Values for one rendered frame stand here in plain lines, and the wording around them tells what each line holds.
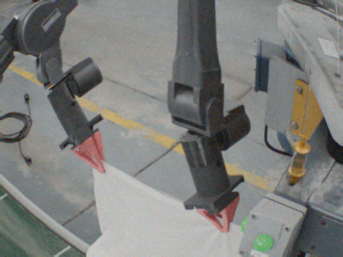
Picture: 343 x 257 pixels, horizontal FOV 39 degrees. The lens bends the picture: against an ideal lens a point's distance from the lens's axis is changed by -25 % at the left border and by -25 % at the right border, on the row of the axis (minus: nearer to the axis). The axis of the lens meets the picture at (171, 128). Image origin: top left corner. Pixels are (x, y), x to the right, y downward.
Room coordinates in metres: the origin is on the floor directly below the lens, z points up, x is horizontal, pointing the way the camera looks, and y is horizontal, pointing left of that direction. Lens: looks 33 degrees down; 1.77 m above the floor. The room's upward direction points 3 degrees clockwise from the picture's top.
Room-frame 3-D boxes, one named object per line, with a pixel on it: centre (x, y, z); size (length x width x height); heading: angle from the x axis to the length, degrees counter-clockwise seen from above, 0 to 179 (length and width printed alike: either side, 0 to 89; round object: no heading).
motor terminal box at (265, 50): (1.04, -0.20, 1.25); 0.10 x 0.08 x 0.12; 171
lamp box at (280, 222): (0.51, -0.14, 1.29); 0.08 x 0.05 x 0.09; 56
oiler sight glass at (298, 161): (0.57, -0.17, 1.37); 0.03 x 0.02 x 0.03; 56
